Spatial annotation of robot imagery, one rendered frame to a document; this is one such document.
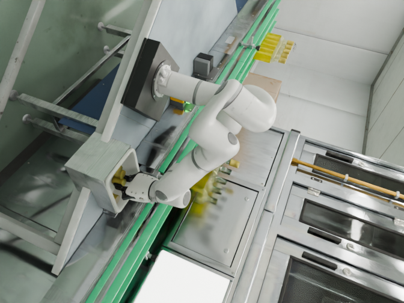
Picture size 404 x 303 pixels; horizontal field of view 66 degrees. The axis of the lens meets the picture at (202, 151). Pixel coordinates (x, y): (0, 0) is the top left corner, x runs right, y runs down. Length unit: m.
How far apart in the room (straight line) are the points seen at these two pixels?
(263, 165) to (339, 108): 5.40
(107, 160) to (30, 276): 0.65
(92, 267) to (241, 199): 0.73
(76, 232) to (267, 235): 0.80
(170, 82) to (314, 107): 5.80
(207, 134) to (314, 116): 5.87
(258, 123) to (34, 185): 1.25
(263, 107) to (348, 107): 6.31
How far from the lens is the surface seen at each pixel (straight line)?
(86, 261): 1.25
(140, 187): 1.14
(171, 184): 0.93
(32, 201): 1.72
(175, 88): 1.16
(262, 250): 1.44
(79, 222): 1.21
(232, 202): 1.52
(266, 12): 2.40
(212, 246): 1.41
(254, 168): 1.69
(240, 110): 0.81
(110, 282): 1.22
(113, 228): 1.27
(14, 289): 1.55
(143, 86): 1.12
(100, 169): 1.09
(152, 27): 1.22
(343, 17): 7.22
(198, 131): 0.80
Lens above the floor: 1.32
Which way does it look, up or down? 14 degrees down
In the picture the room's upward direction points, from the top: 110 degrees clockwise
